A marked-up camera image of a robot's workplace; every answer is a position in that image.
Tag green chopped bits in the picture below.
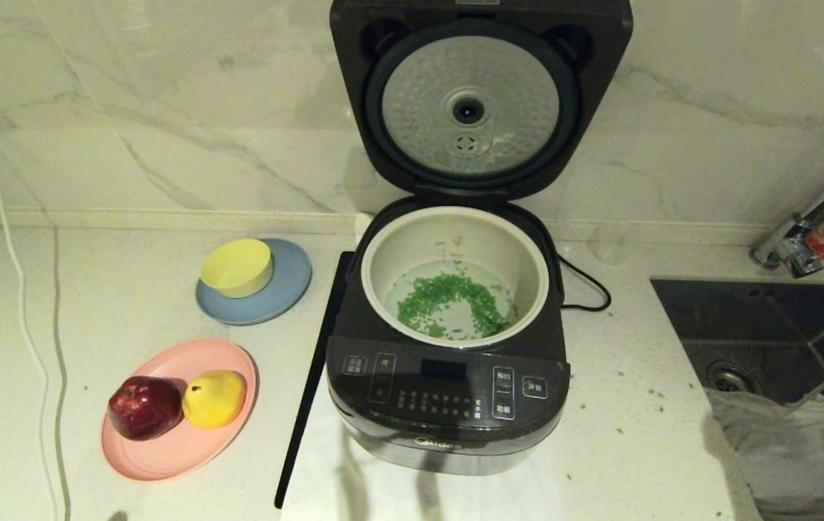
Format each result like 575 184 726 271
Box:
396 266 517 341

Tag dark steel sink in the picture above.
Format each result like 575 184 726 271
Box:
650 279 824 521

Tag black rice cooker body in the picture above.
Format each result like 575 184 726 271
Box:
325 195 572 475

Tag black cooker power cord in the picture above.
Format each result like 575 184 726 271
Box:
556 253 612 313

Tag yellow pear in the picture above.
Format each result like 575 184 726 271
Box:
182 370 247 429

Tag blue plate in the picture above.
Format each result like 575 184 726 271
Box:
195 237 313 326

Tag red apple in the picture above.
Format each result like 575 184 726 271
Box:
108 376 184 441

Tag yellow bowl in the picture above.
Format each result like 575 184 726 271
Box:
199 239 274 299

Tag white inner pot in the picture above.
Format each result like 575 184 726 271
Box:
360 206 551 350

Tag black rice cooker lid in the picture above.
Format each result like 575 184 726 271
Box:
328 0 634 203

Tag pink plate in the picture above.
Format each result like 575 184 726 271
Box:
101 339 259 481

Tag chrome faucet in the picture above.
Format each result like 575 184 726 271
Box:
750 141 824 280

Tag grey rag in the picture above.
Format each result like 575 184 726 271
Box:
705 389 824 518

